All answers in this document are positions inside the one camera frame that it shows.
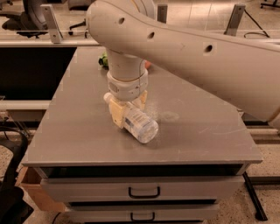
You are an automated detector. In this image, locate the middle metal glass bracket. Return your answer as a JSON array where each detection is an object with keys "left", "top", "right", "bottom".
[{"left": 157, "top": 4, "right": 168, "bottom": 24}]

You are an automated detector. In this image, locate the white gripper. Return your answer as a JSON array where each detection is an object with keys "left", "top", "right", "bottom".
[{"left": 107, "top": 70, "right": 148, "bottom": 129}]

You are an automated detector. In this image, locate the green chip bag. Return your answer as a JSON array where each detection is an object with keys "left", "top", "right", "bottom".
[{"left": 98, "top": 52, "right": 109, "bottom": 68}]

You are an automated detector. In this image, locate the black table leg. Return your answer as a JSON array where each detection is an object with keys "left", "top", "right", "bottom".
[{"left": 242, "top": 172, "right": 268, "bottom": 221}]

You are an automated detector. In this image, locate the grey lower drawer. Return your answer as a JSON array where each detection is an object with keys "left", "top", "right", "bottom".
[{"left": 66, "top": 204, "right": 219, "bottom": 223}]

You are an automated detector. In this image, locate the metal glass bracket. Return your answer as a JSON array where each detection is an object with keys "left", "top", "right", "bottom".
[
  {"left": 41, "top": 4, "right": 62, "bottom": 44},
  {"left": 224, "top": 3, "right": 245, "bottom": 36},
  {"left": 157, "top": 4, "right": 168, "bottom": 24}
]

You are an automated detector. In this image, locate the red apple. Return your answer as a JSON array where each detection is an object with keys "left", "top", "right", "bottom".
[{"left": 145, "top": 60, "right": 151, "bottom": 69}]

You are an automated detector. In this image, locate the black floor cable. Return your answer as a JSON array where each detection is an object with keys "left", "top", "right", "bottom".
[{"left": 243, "top": 8, "right": 270, "bottom": 39}]

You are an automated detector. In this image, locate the black office chair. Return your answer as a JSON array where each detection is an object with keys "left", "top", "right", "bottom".
[
  {"left": 67, "top": 0, "right": 94, "bottom": 36},
  {"left": 0, "top": 0, "right": 48, "bottom": 39}
]

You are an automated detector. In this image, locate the black office chair left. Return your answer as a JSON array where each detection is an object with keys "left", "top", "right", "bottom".
[{"left": 0, "top": 0, "right": 48, "bottom": 39}]

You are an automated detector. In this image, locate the black office chair centre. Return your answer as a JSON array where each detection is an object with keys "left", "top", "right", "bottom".
[{"left": 67, "top": 0, "right": 94, "bottom": 36}]

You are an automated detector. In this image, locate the clear plastic water bottle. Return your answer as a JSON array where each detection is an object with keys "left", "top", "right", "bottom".
[{"left": 103, "top": 93, "right": 158, "bottom": 144}]

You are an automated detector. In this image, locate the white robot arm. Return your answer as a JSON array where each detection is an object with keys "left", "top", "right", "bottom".
[{"left": 86, "top": 0, "right": 280, "bottom": 129}]

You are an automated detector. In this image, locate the left metal glass bracket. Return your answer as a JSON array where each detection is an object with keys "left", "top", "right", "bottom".
[{"left": 41, "top": 4, "right": 62, "bottom": 44}]

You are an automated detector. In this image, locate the grey upper drawer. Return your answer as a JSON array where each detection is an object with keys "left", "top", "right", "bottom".
[{"left": 41, "top": 176, "right": 243, "bottom": 203}]

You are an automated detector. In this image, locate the right metal glass bracket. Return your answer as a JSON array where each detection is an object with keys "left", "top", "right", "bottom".
[{"left": 224, "top": 3, "right": 245, "bottom": 36}]

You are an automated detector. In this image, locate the grey drawer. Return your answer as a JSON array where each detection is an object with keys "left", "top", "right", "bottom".
[
  {"left": 66, "top": 204, "right": 219, "bottom": 223},
  {"left": 41, "top": 176, "right": 243, "bottom": 203}
]

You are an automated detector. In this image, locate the black chair base right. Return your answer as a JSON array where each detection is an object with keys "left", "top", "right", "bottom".
[{"left": 260, "top": 0, "right": 280, "bottom": 9}]

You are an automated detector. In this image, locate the black chair foreground left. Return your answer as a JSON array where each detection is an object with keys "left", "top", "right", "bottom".
[{"left": 0, "top": 127, "right": 34, "bottom": 224}]

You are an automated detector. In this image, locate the brown cardboard box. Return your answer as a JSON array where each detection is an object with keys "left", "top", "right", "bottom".
[{"left": 17, "top": 167, "right": 66, "bottom": 212}]

